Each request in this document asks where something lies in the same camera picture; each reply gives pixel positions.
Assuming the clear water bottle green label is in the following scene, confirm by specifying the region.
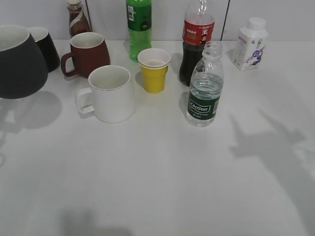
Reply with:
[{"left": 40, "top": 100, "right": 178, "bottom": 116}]
[{"left": 187, "top": 41, "right": 224, "bottom": 127}]

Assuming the dark grey ceramic mug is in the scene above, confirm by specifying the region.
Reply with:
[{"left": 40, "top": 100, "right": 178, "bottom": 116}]
[{"left": 0, "top": 25, "right": 48, "bottom": 99}]

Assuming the white ceramic mug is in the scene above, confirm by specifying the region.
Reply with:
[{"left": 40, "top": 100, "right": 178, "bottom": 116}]
[{"left": 75, "top": 65, "right": 136, "bottom": 123}]

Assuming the maroon ceramic mug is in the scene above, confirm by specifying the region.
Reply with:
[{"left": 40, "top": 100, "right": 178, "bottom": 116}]
[{"left": 61, "top": 32, "right": 111, "bottom": 78}]

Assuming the black ceramic mug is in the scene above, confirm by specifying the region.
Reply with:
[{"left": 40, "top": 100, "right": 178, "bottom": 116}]
[{"left": 28, "top": 27, "right": 60, "bottom": 72}]

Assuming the yellow paper cup stack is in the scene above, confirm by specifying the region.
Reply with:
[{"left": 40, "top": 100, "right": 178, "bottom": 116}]
[{"left": 137, "top": 48, "right": 171, "bottom": 93}]

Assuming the cola bottle red label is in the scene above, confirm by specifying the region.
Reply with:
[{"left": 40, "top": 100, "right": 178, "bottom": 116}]
[{"left": 179, "top": 0, "right": 215, "bottom": 86}]

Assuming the green soda bottle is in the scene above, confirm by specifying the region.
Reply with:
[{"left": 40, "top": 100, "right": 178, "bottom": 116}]
[{"left": 126, "top": 0, "right": 152, "bottom": 62}]

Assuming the white yogurt drink carton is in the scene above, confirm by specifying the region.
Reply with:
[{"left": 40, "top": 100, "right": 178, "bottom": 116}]
[{"left": 231, "top": 17, "right": 268, "bottom": 71}]

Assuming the brown chocolate drink bottle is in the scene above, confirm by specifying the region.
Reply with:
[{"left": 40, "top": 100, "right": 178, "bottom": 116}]
[{"left": 67, "top": 0, "right": 92, "bottom": 37}]

